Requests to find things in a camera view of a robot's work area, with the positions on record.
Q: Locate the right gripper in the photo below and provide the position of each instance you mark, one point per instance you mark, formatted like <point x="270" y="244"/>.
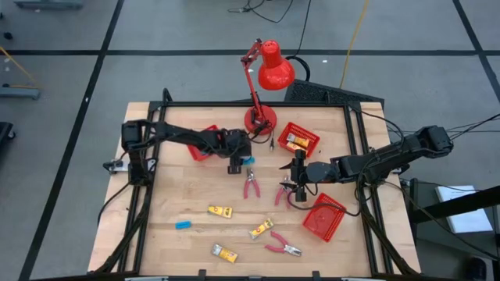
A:
<point x="318" y="172"/>

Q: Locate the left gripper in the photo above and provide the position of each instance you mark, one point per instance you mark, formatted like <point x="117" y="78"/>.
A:
<point x="236" y="144"/>

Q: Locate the blue eraser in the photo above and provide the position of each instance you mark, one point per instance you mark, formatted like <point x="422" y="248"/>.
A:
<point x="250" y="160"/>
<point x="183" y="225"/>

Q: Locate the yellow crayon pack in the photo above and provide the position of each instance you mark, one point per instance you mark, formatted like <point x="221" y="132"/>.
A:
<point x="300" y="139"/>
<point x="220" y="211"/>
<point x="295" y="148"/>
<point x="225" y="253"/>
<point x="261" y="228"/>

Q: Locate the red plastic basket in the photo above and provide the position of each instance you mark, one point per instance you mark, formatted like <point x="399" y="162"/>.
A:
<point x="324" y="218"/>
<point x="195" y="153"/>
<point x="312" y="139"/>

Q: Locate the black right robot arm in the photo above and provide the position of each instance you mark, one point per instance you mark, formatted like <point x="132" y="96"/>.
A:
<point x="390" y="156"/>

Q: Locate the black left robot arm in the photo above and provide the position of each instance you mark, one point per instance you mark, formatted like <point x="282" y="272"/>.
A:
<point x="176" y="136"/>

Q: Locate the red desk lamp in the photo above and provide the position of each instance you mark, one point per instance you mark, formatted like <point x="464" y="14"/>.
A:
<point x="275" y="72"/>

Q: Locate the black perforated panel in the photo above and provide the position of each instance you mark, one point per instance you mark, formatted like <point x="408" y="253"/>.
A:
<point x="332" y="93"/>

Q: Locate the black metal beam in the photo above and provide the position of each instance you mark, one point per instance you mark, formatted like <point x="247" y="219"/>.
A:
<point x="461" y="203"/>

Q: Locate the white booklet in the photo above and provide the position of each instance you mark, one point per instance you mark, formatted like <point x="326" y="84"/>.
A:
<point x="465" y="218"/>

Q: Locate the black chair base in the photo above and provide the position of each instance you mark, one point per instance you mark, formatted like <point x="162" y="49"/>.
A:
<point x="6" y="130"/>

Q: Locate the black aluminium rig frame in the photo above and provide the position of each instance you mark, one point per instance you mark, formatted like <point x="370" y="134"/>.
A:
<point x="234" y="104"/>

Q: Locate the grey floor base plate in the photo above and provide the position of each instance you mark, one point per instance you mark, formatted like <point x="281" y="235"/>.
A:
<point x="19" y="93"/>
<point x="47" y="4"/>

